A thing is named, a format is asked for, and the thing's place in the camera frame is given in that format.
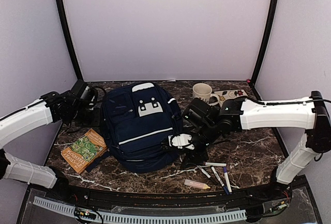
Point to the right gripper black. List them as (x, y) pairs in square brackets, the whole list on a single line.
[(195, 158)]

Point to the yellow tip highlighter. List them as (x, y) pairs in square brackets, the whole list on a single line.
[(195, 184)]

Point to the navy blue student backpack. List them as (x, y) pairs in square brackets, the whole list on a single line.
[(134, 122)]

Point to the orange Treehouse book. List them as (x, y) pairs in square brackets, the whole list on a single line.
[(81, 153)]

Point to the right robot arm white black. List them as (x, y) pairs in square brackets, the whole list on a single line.
[(213, 120)]

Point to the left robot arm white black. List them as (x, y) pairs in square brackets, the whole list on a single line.
[(79, 105)]

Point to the black cap white marker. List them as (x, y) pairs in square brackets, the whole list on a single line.
[(203, 171)]

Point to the black white marker middle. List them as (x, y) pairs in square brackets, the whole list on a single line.
[(217, 176)]

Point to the red cap white marker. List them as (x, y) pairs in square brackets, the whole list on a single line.
[(215, 164)]

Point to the blue cap white marker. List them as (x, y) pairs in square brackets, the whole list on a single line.
[(226, 176)]

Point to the cream floral ceramic mug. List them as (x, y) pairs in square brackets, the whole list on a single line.
[(205, 93)]

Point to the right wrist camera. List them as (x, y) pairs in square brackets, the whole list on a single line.
[(180, 142)]

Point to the white slotted cable duct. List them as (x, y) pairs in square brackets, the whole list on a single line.
[(121, 214)]

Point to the black front rail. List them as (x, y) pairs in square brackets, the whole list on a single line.
[(129, 189)]

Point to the right black frame post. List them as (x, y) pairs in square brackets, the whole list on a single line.
[(264, 41)]

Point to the black frame post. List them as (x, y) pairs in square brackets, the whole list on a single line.
[(68, 39), (264, 41)]

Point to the left black frame post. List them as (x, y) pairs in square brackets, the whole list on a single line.
[(68, 39)]

